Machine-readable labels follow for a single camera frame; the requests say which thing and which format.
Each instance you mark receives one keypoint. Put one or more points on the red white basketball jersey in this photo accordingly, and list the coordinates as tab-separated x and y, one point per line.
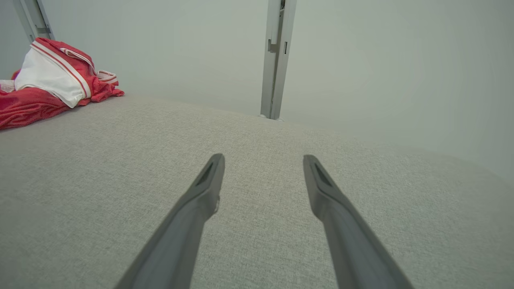
52	76

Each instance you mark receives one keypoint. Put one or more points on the grey metal wall post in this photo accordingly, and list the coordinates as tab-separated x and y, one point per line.
277	80
34	20

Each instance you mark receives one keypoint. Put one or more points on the red shorts white stripe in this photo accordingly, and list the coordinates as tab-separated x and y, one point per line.
28	106

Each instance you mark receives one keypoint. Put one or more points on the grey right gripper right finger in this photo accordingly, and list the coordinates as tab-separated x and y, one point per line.
349	241

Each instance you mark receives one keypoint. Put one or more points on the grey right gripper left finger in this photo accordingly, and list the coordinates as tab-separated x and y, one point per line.
180	228

